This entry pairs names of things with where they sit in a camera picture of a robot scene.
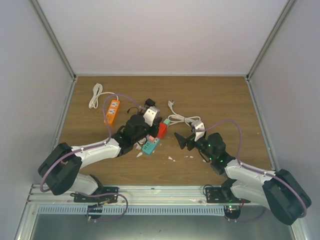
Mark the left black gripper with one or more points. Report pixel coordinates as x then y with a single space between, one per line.
156 124

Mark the teal power strip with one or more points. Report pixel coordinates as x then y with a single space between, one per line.
150 146

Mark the red cube socket adapter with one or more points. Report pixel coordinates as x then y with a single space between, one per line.
162 130

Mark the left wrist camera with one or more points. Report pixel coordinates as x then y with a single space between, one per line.
150 115

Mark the orange power strip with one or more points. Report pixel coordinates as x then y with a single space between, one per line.
112 112

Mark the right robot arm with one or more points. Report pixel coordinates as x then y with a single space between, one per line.
277 191

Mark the aluminium frame post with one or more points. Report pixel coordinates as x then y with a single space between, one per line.
289 4
47 27

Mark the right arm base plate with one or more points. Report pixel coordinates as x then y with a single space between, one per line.
221 195

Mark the grey slotted cable duct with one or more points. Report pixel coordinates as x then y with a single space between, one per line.
159 210

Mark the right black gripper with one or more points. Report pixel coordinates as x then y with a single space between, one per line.
183 141

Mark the aluminium front rail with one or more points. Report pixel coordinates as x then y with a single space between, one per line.
137 195

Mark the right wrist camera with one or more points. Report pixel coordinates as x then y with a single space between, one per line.
198 128

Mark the right aluminium frame post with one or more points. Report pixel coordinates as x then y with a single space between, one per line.
289 4

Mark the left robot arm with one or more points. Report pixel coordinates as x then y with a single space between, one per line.
60 170

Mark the left aluminium frame post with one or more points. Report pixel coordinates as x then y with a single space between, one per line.
47 27

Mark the green plug adapter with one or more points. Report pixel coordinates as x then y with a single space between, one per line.
167 122

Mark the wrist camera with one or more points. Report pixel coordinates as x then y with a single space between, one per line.
150 115
198 128

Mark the black power adapter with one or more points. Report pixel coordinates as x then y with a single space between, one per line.
150 103

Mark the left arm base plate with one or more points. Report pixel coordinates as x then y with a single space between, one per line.
106 194

